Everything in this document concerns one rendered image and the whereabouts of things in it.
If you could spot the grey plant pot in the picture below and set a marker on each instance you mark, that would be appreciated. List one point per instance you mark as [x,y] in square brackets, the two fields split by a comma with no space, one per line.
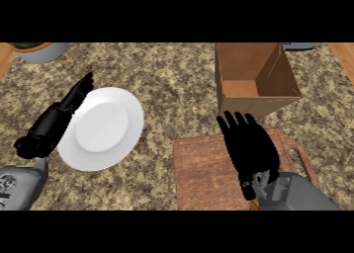
[39,51]

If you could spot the white round plate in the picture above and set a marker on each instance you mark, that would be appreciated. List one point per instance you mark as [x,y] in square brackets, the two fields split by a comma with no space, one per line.
[101,129]

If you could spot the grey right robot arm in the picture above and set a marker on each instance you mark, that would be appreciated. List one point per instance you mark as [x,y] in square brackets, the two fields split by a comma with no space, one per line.
[292,192]

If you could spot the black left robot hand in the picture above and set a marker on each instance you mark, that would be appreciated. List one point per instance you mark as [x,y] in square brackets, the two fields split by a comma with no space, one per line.
[51,123]

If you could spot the brown wooden cutting board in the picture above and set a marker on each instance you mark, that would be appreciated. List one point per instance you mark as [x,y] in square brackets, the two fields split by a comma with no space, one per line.
[209,174]

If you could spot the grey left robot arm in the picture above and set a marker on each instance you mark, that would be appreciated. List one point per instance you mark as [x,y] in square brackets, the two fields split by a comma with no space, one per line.
[16,187]

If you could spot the brown cardboard box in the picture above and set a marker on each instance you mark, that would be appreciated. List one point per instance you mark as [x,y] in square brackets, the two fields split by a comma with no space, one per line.
[255,80]

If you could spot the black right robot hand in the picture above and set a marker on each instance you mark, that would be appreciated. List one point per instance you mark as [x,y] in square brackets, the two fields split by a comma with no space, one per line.
[251,148]

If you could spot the grey blue object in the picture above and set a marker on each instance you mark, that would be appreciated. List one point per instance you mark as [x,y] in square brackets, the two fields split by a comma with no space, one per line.
[298,46]

